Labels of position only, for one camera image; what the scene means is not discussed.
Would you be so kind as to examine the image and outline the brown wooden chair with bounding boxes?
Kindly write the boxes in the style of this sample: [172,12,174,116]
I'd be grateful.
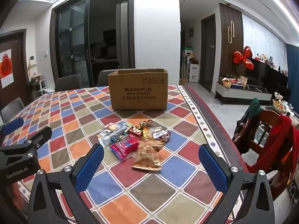
[232,108,299,201]

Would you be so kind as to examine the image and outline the gold and white ornament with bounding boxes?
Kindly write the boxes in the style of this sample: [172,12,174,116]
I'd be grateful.
[272,91,295,117]

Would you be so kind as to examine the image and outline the large red snack packet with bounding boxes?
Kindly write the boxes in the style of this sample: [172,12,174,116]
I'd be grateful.
[110,136,141,159]

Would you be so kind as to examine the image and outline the red and white door poster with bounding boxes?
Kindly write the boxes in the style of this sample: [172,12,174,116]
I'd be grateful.
[0,49,14,89]

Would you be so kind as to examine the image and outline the brown wooden door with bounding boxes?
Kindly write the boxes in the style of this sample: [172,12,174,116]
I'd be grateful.
[0,29,30,112]

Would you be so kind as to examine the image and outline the white snack packet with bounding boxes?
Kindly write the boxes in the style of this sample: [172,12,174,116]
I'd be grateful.
[98,131,124,145]

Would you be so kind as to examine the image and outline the small gold packet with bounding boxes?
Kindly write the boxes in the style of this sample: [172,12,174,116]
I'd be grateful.
[142,128,155,141]

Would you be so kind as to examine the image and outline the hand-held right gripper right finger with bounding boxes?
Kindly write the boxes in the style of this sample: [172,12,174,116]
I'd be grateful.
[198,143,276,224]

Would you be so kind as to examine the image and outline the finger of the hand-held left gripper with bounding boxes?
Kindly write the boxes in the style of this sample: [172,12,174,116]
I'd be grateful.
[0,126,52,162]
[0,117,25,137]

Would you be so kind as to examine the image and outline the dark green garment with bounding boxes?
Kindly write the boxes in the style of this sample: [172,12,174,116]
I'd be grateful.
[234,98,264,154]

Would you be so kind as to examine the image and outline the white stool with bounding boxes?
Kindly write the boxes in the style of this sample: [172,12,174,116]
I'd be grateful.
[30,75,56,98]

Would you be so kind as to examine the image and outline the white storage shelf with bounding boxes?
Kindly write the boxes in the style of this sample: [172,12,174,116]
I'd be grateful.
[184,47,200,83]

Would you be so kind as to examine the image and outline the dark hallway door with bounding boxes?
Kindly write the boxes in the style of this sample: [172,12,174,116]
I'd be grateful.
[201,14,217,92]

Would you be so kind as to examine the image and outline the red bow balloon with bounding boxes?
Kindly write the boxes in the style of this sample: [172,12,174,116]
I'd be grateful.
[233,46,255,71]

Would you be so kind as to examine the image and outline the pale yellow snack packet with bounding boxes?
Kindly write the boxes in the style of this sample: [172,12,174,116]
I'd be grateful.
[104,122,129,132]

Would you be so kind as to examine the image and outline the gold snack packet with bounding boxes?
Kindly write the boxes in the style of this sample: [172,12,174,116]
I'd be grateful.
[132,140,165,171]

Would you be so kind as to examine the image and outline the brown cardboard box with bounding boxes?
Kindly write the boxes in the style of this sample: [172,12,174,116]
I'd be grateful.
[108,69,169,110]

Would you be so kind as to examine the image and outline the grey dining chair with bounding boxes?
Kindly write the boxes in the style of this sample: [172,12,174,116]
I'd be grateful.
[96,69,120,87]
[55,74,82,92]
[0,97,25,124]

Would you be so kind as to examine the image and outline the black television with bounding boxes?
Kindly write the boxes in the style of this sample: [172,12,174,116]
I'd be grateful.
[245,58,290,94]

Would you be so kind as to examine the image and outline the black-framed glass sliding door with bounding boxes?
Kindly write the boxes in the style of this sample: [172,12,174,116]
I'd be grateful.
[52,0,91,89]

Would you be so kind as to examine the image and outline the bronze-ended candy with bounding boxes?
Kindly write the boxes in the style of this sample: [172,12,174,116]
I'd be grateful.
[139,119,154,130]

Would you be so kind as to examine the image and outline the white tv cabinet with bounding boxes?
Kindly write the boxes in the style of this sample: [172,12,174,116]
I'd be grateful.
[214,82,273,105]

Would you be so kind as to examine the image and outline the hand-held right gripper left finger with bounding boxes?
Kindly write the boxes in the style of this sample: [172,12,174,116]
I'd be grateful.
[27,143,104,224]

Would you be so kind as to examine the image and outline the slatted wooden panel gold handles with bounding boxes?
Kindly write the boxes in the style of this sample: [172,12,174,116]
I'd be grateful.
[219,3,245,80]

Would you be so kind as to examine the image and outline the red cloth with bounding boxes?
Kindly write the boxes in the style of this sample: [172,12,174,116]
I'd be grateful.
[246,115,294,174]

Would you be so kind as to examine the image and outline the blue curtain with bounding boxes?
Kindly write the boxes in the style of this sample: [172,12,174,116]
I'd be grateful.
[285,43,299,112]

